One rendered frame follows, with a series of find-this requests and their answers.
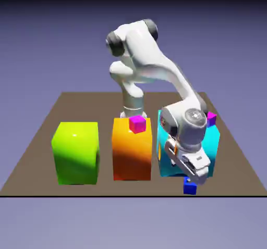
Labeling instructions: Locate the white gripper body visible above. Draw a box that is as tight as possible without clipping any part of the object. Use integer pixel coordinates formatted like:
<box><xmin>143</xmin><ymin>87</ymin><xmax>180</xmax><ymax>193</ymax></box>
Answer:
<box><xmin>176</xmin><ymin>148</ymin><xmax>211</xmax><ymax>185</ymax></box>

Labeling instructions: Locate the large cyan box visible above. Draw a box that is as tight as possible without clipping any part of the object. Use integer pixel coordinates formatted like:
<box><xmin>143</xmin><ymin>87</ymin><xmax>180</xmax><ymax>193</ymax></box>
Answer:
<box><xmin>156</xmin><ymin>109</ymin><xmax>221</xmax><ymax>178</ymax></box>

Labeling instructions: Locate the small purple cube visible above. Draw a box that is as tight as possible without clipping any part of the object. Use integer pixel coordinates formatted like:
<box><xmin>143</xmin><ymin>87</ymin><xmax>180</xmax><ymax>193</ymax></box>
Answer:
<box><xmin>205</xmin><ymin>111</ymin><xmax>218</xmax><ymax>128</ymax></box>

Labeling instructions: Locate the small magenta cube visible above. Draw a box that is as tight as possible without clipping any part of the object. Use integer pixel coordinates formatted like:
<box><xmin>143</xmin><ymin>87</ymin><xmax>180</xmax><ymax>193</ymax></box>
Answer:
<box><xmin>128</xmin><ymin>115</ymin><xmax>147</xmax><ymax>134</ymax></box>

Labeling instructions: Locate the large green box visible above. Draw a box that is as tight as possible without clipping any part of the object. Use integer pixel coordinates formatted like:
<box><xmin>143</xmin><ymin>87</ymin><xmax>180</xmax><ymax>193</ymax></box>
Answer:
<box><xmin>51</xmin><ymin>121</ymin><xmax>101</xmax><ymax>185</ymax></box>

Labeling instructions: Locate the large orange box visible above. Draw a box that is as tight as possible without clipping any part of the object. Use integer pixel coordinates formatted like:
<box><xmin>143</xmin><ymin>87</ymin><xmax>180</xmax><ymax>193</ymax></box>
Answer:
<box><xmin>112</xmin><ymin>117</ymin><xmax>153</xmax><ymax>181</ymax></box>

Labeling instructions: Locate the small blue cube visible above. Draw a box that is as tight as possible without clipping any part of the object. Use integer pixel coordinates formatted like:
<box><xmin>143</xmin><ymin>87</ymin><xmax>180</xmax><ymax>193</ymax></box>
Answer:
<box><xmin>183</xmin><ymin>177</ymin><xmax>198</xmax><ymax>196</ymax></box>

